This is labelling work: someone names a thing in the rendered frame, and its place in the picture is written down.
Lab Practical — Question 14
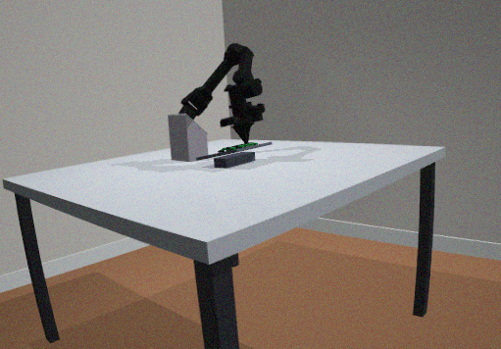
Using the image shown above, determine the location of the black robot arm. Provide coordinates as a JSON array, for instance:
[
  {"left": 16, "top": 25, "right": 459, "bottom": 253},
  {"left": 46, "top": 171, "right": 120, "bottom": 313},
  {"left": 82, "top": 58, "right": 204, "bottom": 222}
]
[{"left": 178, "top": 43, "right": 266, "bottom": 120}]

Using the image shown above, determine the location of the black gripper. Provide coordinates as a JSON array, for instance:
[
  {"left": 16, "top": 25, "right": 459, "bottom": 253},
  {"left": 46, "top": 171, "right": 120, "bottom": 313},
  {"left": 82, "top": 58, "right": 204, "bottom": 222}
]
[{"left": 220, "top": 100, "right": 263, "bottom": 143}]

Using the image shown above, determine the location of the grey switch panel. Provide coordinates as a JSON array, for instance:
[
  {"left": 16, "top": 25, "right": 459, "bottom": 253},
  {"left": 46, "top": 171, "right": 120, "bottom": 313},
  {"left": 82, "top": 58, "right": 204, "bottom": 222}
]
[{"left": 196, "top": 142, "right": 272, "bottom": 169}]

